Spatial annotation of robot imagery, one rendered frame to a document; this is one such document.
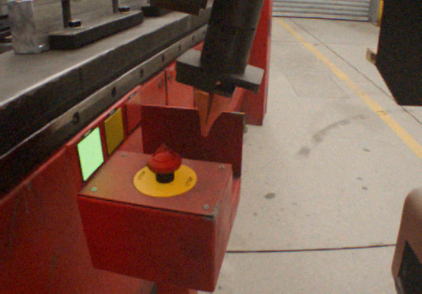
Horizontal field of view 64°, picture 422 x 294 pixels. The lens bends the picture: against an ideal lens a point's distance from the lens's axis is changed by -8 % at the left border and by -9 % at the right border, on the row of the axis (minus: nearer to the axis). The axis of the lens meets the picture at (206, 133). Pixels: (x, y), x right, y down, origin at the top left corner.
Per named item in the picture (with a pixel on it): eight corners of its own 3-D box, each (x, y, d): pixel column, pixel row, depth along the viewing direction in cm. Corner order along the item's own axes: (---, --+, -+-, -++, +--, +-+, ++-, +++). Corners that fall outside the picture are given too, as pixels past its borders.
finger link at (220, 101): (178, 114, 53) (191, 52, 49) (226, 128, 52) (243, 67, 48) (162, 134, 47) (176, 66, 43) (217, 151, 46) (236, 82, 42)
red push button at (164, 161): (176, 195, 40) (175, 167, 39) (143, 190, 41) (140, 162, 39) (186, 176, 44) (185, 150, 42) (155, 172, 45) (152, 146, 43)
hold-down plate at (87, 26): (74, 50, 61) (72, 33, 60) (49, 49, 62) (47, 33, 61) (144, 22, 87) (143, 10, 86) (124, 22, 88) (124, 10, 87)
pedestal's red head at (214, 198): (213, 295, 41) (216, 164, 33) (91, 268, 44) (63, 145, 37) (240, 198, 59) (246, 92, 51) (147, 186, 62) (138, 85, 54)
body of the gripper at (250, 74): (186, 61, 49) (198, 7, 46) (260, 82, 48) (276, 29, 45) (172, 75, 43) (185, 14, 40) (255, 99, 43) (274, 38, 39)
